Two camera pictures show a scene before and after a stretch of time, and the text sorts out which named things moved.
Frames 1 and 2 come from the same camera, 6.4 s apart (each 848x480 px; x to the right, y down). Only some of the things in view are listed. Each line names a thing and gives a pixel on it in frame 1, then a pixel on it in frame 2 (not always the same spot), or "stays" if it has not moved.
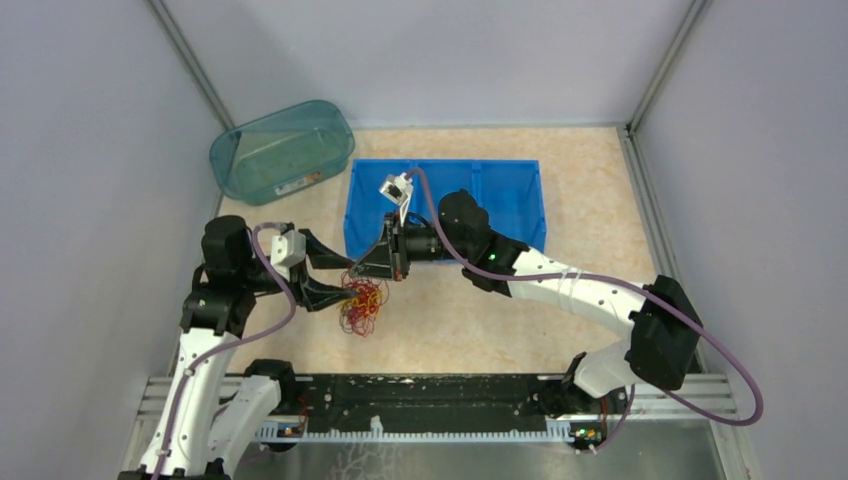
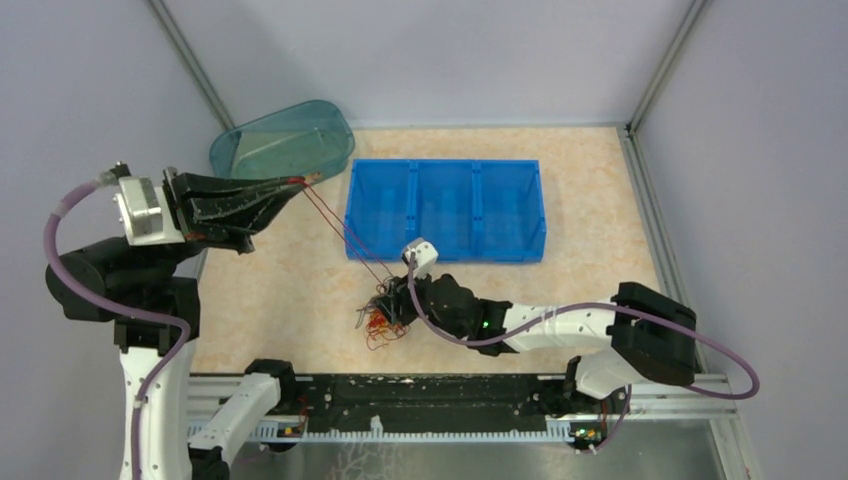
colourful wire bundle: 358,316 → 379,330
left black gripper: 317,294 → 234,205
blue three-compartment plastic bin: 510,190 stays
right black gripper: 389,258 → 399,299
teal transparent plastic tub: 281,151 stays
